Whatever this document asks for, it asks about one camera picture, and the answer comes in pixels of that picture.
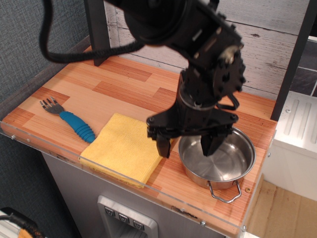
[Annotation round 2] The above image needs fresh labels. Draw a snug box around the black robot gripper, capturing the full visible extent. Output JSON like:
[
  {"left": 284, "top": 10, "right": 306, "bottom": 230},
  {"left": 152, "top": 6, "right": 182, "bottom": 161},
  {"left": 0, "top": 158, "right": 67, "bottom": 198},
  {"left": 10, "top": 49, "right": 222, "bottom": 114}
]
[{"left": 147, "top": 94, "right": 239, "bottom": 158}]

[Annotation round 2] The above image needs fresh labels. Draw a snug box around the stainless steel pot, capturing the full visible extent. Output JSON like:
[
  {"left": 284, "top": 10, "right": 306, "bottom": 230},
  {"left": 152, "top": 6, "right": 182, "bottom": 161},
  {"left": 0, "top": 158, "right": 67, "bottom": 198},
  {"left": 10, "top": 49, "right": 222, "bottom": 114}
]
[{"left": 178, "top": 127, "right": 256, "bottom": 204}]

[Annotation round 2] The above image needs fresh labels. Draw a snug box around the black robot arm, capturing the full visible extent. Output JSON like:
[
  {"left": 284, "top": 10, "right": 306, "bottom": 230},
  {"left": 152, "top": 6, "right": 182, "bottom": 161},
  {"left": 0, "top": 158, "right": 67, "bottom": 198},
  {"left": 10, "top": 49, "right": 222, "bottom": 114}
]
[{"left": 112, "top": 0, "right": 245, "bottom": 158}]

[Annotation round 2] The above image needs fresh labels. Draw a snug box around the yellow folded cloth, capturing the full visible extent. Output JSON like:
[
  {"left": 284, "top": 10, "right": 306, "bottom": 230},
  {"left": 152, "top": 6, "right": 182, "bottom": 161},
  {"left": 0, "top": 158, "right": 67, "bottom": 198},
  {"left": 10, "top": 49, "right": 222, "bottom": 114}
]
[{"left": 79, "top": 113, "right": 162, "bottom": 188}]

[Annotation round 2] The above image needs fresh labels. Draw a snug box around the silver ice dispenser panel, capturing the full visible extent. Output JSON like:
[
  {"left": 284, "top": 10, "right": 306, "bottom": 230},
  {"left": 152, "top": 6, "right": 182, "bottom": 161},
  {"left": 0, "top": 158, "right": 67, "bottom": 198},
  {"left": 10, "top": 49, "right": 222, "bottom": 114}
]
[{"left": 97, "top": 195, "right": 159, "bottom": 238}]

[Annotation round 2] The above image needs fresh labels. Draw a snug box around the white toy sink unit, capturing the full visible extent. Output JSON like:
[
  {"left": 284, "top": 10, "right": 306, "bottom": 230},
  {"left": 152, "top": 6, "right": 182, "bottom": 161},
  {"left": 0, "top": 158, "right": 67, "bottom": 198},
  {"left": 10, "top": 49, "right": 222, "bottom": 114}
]
[{"left": 261, "top": 36, "right": 317, "bottom": 202}]

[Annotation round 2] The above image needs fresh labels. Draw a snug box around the grey toy fridge cabinet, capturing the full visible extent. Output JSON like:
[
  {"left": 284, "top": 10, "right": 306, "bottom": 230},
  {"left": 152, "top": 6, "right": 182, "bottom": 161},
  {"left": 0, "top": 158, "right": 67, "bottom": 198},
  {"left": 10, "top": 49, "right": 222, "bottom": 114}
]
[{"left": 43, "top": 153, "right": 224, "bottom": 238}]

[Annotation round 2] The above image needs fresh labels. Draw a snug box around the black and orange object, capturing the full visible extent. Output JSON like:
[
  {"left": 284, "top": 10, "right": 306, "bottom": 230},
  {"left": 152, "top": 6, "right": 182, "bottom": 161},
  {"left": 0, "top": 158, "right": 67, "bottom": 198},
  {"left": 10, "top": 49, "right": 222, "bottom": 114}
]
[{"left": 0, "top": 207, "right": 46, "bottom": 238}]

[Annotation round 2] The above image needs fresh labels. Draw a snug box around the clear acrylic edge guard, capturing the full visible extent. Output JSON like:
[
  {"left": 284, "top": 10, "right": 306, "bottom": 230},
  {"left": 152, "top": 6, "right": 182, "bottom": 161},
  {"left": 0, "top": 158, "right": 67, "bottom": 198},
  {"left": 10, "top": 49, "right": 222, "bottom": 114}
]
[{"left": 0, "top": 117, "right": 276, "bottom": 238}]

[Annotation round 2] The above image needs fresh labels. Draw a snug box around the dark right shelf post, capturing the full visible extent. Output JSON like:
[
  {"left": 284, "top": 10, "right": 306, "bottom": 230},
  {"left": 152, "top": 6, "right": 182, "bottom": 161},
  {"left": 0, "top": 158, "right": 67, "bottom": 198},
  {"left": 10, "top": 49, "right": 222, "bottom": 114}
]
[{"left": 270, "top": 0, "right": 317, "bottom": 121}]

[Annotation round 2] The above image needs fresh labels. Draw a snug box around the dark shelf post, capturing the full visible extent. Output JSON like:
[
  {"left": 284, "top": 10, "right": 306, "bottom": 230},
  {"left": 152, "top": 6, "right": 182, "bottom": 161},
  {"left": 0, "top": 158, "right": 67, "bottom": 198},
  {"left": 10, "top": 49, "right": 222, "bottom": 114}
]
[
  {"left": 270, "top": 0, "right": 317, "bottom": 121},
  {"left": 83, "top": 0, "right": 112, "bottom": 67}
]

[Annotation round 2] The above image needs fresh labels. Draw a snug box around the blue handled metal fork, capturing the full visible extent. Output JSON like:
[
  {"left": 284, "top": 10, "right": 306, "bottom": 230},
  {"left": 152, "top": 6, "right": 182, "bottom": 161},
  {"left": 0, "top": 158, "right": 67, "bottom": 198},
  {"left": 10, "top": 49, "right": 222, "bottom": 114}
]
[{"left": 40, "top": 97, "right": 96, "bottom": 143}]

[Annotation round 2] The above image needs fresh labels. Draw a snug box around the dark left shelf post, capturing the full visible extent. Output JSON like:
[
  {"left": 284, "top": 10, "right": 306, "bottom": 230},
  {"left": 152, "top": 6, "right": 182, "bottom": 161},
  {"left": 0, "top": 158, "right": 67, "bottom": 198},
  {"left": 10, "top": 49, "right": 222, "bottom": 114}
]
[{"left": 83, "top": 0, "right": 112, "bottom": 67}]

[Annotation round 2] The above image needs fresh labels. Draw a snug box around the black braided cable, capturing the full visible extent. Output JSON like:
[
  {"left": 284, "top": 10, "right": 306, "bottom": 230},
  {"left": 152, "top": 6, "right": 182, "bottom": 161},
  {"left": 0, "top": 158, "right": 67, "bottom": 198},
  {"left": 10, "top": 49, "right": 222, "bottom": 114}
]
[{"left": 39, "top": 0, "right": 147, "bottom": 64}]

